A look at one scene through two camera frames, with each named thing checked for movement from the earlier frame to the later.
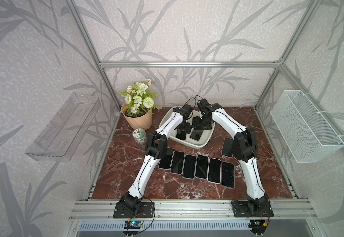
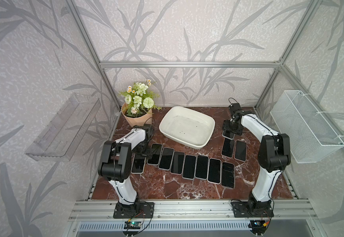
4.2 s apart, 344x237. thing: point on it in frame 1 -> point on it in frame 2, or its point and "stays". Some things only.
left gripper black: x=188 y=129 -> x=148 y=153
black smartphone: x=189 y=165 stays
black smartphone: x=178 y=162 stays
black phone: x=165 y=162 stays
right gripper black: x=195 y=122 -> x=225 y=125
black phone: x=228 y=175 stays
